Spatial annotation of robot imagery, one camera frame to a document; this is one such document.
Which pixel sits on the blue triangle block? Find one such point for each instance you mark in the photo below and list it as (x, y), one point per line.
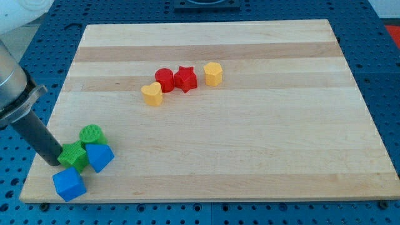
(99, 156)

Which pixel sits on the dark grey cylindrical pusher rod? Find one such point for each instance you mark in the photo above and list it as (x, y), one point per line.
(36, 134)

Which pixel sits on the green star block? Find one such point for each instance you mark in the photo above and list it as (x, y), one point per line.
(74, 155)

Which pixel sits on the red cylinder block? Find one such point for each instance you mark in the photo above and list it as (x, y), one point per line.
(165, 78)

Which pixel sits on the red star block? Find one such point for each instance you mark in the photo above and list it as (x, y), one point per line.
(185, 79)

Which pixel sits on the green cylinder block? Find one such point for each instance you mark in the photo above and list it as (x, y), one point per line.
(92, 134)

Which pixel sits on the yellow hexagon block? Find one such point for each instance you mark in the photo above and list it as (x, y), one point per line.
(213, 74)

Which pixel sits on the wooden board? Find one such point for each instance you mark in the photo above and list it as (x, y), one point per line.
(287, 122)

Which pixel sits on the dark mounting plate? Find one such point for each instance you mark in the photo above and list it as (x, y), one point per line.
(183, 5)

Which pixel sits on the blue cube block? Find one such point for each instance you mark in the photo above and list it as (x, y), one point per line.
(69, 184)

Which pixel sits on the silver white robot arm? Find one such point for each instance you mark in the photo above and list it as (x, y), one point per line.
(19, 91)

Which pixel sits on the yellow heart block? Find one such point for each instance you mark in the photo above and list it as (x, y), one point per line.
(152, 94)

